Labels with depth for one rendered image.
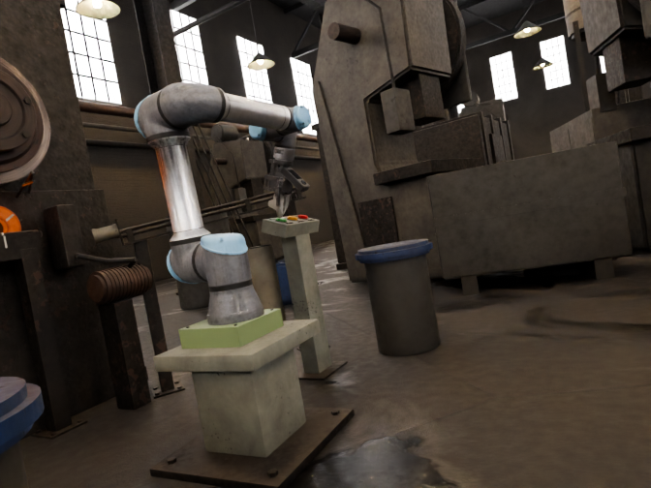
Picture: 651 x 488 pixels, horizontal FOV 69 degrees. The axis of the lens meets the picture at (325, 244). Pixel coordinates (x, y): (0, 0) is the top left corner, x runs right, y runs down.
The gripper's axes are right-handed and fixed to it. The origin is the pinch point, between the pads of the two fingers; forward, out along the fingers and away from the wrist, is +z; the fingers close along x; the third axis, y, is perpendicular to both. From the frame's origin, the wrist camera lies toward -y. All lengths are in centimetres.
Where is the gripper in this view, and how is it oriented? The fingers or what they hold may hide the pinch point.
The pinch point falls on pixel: (281, 215)
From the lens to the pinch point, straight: 175.7
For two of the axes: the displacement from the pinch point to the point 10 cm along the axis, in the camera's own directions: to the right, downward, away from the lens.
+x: -4.9, 1.2, -8.6
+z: -1.3, 9.7, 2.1
